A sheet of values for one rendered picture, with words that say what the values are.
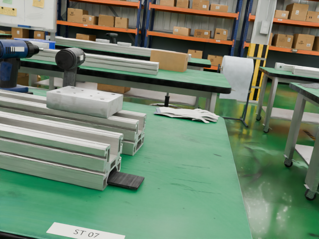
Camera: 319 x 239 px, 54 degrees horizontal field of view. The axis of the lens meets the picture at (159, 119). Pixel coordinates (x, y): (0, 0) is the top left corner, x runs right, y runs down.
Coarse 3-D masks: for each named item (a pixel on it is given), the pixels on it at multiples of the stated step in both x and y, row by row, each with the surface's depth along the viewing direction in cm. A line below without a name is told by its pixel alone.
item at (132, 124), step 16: (0, 96) 83; (16, 96) 87; (32, 96) 87; (16, 112) 80; (32, 112) 80; (48, 112) 78; (64, 112) 77; (128, 112) 82; (96, 128) 76; (112, 128) 75; (128, 128) 76; (144, 128) 84; (128, 144) 75
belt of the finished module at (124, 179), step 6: (114, 174) 63; (120, 174) 64; (126, 174) 64; (108, 180) 61; (114, 180) 61; (120, 180) 61; (126, 180) 61; (132, 180) 62; (138, 180) 62; (126, 186) 59; (132, 186) 59; (138, 186) 60
